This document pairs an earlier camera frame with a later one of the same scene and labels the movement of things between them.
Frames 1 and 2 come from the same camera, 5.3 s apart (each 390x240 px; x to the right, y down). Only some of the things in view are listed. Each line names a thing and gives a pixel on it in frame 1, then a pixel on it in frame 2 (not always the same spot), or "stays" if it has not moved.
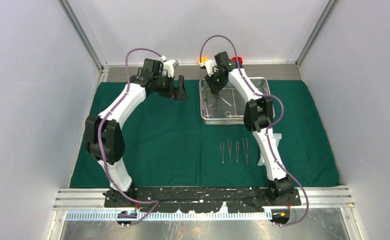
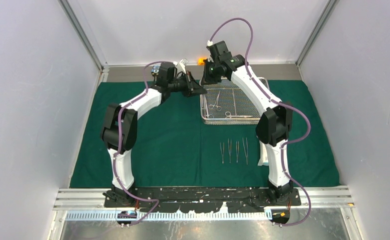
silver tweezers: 237,153 stays
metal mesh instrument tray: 226,107 stays
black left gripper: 177,93 to 193,88
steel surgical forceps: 223,161 stays
